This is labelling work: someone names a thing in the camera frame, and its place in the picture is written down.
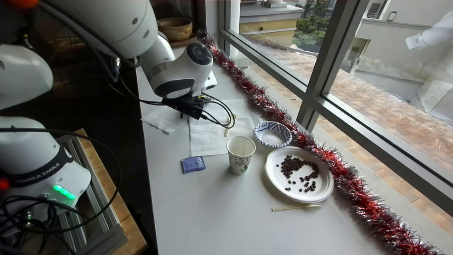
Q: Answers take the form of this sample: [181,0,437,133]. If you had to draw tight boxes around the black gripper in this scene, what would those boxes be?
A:
[164,94,209,122]

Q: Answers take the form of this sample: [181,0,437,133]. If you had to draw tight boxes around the blue tea packet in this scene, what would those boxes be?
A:
[180,154,206,176]

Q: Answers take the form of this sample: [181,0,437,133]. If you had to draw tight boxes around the small white paper towel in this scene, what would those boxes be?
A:
[140,105,189,136]

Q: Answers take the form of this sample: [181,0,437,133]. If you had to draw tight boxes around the large white paper towel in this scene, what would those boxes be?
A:
[188,98,256,159]

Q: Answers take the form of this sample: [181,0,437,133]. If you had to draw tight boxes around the patterned paper cup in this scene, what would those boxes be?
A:
[225,135,257,177]

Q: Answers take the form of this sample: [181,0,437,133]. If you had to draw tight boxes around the woven wicker basket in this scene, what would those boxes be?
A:
[157,17,195,43]

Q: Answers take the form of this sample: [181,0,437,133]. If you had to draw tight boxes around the blue patterned paper bowl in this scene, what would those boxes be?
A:
[253,120,294,150]

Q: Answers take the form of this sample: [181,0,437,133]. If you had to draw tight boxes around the dark beans pile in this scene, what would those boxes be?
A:
[276,154,320,194]

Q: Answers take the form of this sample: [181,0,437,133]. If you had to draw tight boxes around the wooden platform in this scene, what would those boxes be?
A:
[75,128,148,255]

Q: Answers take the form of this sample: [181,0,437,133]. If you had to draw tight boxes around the pale plastic stick utensil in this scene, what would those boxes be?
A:
[270,203,323,213]

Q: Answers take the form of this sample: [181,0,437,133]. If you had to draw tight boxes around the white paper plate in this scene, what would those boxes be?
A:
[263,145,335,205]

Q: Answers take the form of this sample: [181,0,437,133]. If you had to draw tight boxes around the red silver tinsel garland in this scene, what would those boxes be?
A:
[202,34,444,255]

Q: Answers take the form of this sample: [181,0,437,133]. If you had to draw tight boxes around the black looped gripper cable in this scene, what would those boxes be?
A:
[199,92,238,130]

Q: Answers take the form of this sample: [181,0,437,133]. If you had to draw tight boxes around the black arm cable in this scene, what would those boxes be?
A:
[39,1,189,108]

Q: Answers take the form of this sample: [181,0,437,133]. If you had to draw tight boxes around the dark window frame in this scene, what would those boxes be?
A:
[218,0,453,218]

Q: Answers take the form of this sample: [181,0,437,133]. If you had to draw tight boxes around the aluminium frame rails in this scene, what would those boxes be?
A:
[55,133,129,255]

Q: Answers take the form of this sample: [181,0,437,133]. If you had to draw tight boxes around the black base cables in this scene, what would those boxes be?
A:
[0,126,121,255]

